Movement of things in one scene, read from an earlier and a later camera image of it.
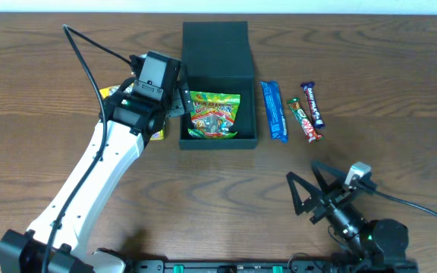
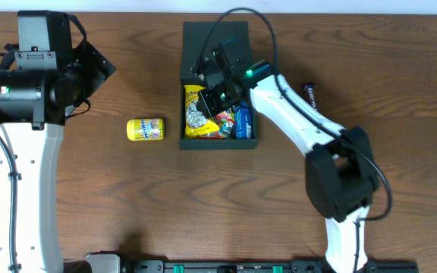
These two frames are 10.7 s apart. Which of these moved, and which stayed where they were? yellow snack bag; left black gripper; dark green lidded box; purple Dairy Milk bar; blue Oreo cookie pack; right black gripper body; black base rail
Moved: yellow snack bag; right black gripper body; blue Oreo cookie pack; left black gripper
Stayed: dark green lidded box; purple Dairy Milk bar; black base rail
